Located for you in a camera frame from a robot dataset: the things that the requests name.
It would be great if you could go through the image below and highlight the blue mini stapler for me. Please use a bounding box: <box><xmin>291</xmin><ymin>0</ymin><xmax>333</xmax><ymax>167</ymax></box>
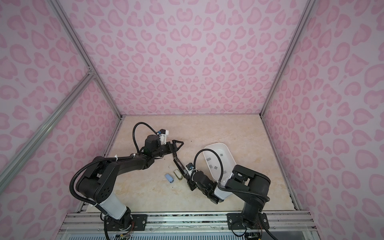
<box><xmin>165</xmin><ymin>174</ymin><xmax>174</xmax><ymax>183</ymax></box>

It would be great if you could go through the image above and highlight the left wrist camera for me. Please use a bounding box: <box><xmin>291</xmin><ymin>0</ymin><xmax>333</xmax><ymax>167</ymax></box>
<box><xmin>157</xmin><ymin>129</ymin><xmax>169</xmax><ymax>145</ymax></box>

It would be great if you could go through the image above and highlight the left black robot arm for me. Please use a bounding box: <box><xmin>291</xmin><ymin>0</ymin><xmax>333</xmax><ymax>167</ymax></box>
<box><xmin>69</xmin><ymin>135</ymin><xmax>184</xmax><ymax>226</ymax></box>

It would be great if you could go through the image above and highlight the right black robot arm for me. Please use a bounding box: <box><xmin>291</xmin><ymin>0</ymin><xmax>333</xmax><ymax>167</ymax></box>
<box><xmin>187</xmin><ymin>163</ymin><xmax>271</xmax><ymax>231</ymax></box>

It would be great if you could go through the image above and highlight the beige mini stapler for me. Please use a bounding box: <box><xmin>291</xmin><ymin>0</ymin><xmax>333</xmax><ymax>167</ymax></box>
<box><xmin>174</xmin><ymin>170</ymin><xmax>183</xmax><ymax>181</ymax></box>

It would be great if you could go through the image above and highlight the diagonal aluminium frame bar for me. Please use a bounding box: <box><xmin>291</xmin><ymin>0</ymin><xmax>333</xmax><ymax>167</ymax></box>
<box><xmin>1</xmin><ymin>71</ymin><xmax>95</xmax><ymax>193</ymax></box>

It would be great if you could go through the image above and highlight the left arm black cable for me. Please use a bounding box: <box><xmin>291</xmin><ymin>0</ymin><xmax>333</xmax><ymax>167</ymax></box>
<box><xmin>132</xmin><ymin>121</ymin><xmax>158</xmax><ymax>154</ymax></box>

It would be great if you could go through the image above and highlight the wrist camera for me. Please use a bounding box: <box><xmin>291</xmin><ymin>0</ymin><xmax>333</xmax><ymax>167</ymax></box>
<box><xmin>186</xmin><ymin>163</ymin><xmax>195</xmax><ymax>173</ymax></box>
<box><xmin>157</xmin><ymin>129</ymin><xmax>169</xmax><ymax>145</ymax></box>

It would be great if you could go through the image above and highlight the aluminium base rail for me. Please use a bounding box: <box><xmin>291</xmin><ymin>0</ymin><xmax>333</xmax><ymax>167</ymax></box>
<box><xmin>57</xmin><ymin>211</ymin><xmax>320</xmax><ymax>240</ymax></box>

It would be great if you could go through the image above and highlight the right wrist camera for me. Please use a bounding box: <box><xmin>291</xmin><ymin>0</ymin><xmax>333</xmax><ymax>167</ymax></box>
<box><xmin>186</xmin><ymin>163</ymin><xmax>195</xmax><ymax>173</ymax></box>

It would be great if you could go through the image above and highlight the white plastic tray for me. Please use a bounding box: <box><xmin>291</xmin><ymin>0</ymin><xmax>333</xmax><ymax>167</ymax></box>
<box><xmin>202</xmin><ymin>142</ymin><xmax>238</xmax><ymax>184</ymax></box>

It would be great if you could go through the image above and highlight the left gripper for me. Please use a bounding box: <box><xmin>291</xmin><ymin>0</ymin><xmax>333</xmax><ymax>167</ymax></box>
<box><xmin>152</xmin><ymin>140</ymin><xmax>184</xmax><ymax>159</ymax></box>

